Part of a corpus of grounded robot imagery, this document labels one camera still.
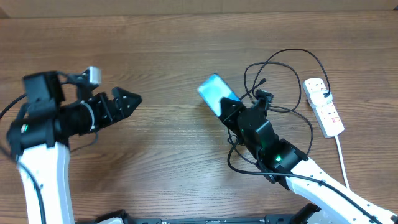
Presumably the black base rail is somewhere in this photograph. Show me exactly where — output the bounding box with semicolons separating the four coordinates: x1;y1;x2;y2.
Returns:
76;204;325;224

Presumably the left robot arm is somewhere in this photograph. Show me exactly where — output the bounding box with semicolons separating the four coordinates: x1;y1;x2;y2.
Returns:
7;67;142;223

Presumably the white power strip cord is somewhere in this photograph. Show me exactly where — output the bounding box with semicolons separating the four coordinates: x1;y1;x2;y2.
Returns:
334;135;351;190

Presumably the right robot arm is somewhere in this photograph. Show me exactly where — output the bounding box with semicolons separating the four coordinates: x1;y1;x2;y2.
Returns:
220;97;397;223

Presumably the white power strip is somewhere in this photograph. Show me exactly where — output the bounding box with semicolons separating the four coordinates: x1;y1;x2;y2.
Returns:
303;78;345;138

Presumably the blue Samsung Galaxy smartphone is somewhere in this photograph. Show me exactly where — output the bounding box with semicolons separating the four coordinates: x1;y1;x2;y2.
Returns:
197;74;240;117

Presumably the white charger plug adapter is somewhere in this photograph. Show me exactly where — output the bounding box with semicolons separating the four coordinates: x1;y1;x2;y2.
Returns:
308;90;333;108

